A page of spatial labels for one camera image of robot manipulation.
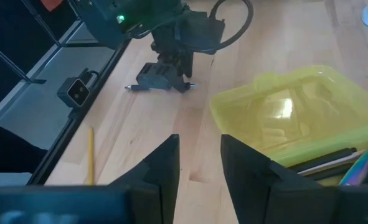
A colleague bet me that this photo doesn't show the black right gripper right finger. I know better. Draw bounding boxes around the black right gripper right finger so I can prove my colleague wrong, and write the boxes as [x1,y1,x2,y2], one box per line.
[220,134,340,224]

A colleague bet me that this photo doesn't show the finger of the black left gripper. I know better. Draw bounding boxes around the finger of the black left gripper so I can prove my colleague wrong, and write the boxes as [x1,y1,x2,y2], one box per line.
[136,62,172,91]
[171,51,194,94]

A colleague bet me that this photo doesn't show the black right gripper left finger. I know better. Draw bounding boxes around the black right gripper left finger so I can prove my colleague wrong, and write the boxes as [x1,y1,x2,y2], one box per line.
[110,134,181,224]

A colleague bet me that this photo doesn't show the black silver click pen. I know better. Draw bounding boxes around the black silver click pen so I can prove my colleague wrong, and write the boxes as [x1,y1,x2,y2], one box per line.
[124,82,197,92]

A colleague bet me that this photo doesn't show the yellow-green plastic supply box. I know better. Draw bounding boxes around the yellow-green plastic supply box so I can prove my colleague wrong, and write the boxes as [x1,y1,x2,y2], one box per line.
[209,64,368,187]

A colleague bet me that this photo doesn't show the yellow pencil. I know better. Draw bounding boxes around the yellow pencil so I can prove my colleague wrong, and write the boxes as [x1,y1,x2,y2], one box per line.
[88,126,95,187]

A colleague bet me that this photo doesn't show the pale pink pen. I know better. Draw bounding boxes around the pale pink pen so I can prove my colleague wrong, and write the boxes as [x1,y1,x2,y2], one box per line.
[297,151,367,177]

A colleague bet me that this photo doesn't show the black marker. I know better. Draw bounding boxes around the black marker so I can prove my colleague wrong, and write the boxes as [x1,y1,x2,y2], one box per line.
[288,147,358,172]

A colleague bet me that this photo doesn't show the purple scissors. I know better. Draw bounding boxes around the purple scissors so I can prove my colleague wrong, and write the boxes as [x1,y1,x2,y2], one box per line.
[338,140,368,187]

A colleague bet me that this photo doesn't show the black bulky object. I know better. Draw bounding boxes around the black bulky object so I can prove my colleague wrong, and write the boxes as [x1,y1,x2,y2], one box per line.
[0,120,49,189]

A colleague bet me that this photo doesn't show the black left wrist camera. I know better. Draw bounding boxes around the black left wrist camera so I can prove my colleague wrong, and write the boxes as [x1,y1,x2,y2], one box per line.
[182,11,227,56]

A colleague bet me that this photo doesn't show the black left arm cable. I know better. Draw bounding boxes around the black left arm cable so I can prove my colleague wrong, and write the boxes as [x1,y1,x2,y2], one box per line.
[189,0,255,56]

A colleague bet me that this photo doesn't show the small black table camera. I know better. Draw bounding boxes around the small black table camera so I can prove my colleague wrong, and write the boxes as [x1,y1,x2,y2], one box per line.
[56,67,100,109]

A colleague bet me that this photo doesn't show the black aluminium table frame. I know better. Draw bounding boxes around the black aluminium table frame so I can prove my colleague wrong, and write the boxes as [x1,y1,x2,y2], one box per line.
[0,0,134,187]

